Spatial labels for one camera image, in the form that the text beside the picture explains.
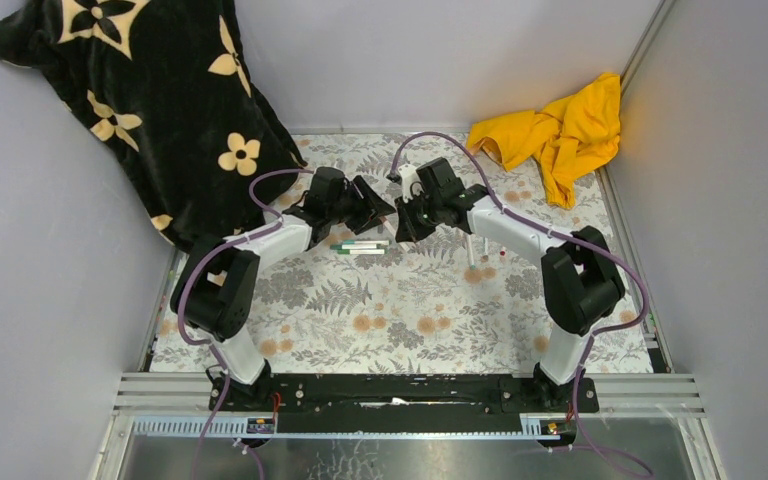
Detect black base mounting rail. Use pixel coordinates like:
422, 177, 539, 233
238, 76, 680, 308
209, 373, 600, 434

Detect aluminium frame rails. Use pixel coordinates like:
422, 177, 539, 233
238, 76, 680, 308
97, 372, 725, 479

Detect black floral blanket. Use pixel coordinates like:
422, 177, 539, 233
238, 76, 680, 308
0, 0, 304, 251

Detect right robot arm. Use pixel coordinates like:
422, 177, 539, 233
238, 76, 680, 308
388, 158, 626, 412

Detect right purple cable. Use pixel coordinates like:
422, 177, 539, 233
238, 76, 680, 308
387, 131, 654, 478

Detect yellow cloth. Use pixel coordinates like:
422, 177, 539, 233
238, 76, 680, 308
466, 73, 621, 210

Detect floral patterned table mat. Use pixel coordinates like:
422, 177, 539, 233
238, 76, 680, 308
150, 133, 654, 375

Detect purple cable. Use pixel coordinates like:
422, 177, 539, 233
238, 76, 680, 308
177, 168, 316, 480
387, 131, 654, 478

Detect brown cap marker pen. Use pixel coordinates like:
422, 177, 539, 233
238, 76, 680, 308
382, 219, 399, 243

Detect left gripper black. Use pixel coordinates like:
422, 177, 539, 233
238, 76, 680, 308
325, 176, 395, 236

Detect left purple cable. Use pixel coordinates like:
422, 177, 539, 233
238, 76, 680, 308
177, 168, 316, 480

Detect green marker pen lower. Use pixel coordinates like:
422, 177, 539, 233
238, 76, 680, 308
335, 248, 387, 256

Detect teal green marker pen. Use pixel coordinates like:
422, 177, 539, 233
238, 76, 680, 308
465, 235, 477, 270

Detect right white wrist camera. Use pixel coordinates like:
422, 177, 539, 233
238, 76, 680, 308
397, 163, 423, 203

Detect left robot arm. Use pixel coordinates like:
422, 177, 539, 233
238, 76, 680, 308
170, 167, 396, 411

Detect green marker pen upper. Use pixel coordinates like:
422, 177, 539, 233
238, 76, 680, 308
330, 240, 390, 250

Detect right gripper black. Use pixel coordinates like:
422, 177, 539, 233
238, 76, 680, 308
394, 190, 442, 245

